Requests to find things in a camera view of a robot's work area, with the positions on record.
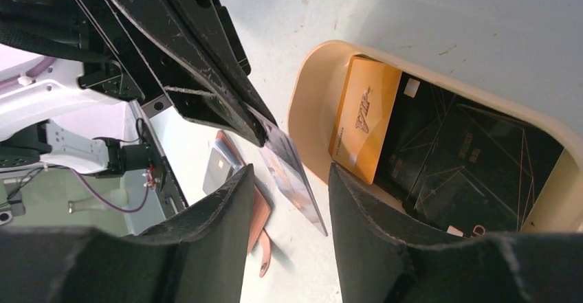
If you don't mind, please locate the white striped credit card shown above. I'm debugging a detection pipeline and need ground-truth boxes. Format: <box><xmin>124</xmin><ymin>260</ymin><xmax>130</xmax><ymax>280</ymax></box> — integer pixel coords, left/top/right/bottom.
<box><xmin>247</xmin><ymin>106</ymin><xmax>328</xmax><ymax>236</ymax></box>

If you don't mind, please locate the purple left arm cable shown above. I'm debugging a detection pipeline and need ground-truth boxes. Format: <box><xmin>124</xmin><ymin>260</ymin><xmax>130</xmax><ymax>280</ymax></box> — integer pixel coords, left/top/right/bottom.
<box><xmin>0</xmin><ymin>55</ymin><xmax>151</xmax><ymax>214</ymax></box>

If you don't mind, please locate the gold VIP credit card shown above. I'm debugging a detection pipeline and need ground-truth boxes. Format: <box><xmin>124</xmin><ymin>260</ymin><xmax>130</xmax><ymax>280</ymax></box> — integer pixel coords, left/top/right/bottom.
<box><xmin>328</xmin><ymin>56</ymin><xmax>403</xmax><ymax>184</ymax></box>

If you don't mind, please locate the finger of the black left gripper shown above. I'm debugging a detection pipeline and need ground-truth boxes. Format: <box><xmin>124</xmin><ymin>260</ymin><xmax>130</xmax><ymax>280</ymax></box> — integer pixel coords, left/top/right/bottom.
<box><xmin>169</xmin><ymin>0</ymin><xmax>275</xmax><ymax>121</ymax></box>

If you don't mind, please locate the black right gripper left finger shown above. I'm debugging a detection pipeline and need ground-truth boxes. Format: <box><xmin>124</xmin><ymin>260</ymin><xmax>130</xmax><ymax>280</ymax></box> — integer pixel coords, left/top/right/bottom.
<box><xmin>0</xmin><ymin>164</ymin><xmax>256</xmax><ymax>303</ymax></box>

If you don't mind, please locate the beige oval tray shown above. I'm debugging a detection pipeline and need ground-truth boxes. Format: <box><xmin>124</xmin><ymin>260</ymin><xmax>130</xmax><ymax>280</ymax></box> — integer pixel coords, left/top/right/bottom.
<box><xmin>287</xmin><ymin>40</ymin><xmax>582</xmax><ymax>232</ymax></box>

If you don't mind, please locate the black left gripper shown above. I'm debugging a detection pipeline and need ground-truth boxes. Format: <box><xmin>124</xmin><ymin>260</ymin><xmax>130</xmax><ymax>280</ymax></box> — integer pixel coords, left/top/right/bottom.
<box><xmin>1</xmin><ymin>0</ymin><xmax>266</xmax><ymax>146</ymax></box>

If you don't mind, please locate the orange leather card holder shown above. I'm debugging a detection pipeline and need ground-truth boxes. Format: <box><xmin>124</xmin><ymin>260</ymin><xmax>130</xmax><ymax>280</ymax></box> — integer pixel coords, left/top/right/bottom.
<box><xmin>205</xmin><ymin>131</ymin><xmax>272</xmax><ymax>278</ymax></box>

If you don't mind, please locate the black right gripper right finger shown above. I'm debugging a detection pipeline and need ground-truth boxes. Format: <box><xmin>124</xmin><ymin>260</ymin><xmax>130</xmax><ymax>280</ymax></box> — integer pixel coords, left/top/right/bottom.
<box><xmin>329</xmin><ymin>164</ymin><xmax>582</xmax><ymax>302</ymax></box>

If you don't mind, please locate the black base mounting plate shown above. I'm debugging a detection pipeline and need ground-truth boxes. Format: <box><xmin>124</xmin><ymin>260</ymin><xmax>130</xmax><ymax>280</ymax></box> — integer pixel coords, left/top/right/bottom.
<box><xmin>129</xmin><ymin>101</ymin><xmax>188</xmax><ymax>218</ymax></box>

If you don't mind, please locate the black gold-lined credit card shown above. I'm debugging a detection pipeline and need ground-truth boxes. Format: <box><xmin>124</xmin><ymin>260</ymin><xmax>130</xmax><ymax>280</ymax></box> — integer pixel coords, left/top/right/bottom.
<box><xmin>374</xmin><ymin>73</ymin><xmax>564</xmax><ymax>237</ymax></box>

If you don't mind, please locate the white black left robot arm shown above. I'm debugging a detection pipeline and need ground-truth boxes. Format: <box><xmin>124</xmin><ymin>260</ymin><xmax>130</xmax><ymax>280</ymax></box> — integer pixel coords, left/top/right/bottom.
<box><xmin>1</xmin><ymin>0</ymin><xmax>273</xmax><ymax>177</ymax></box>

